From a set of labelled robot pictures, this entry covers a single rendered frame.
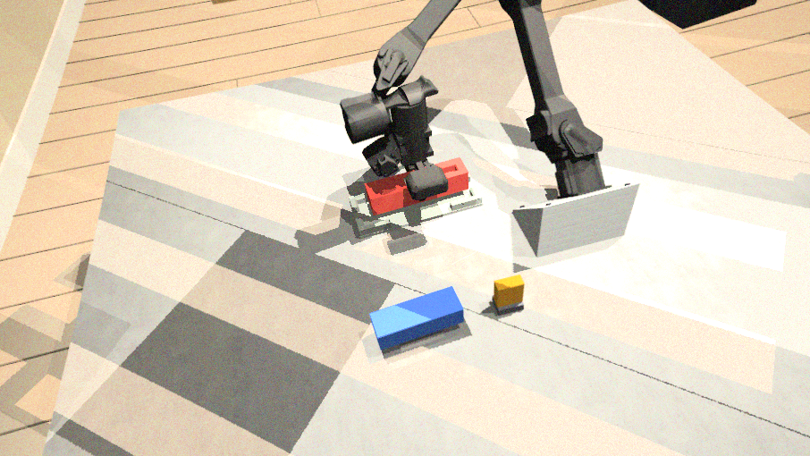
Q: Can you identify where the yellow block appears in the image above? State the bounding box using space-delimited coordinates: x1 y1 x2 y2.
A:
494 274 525 307

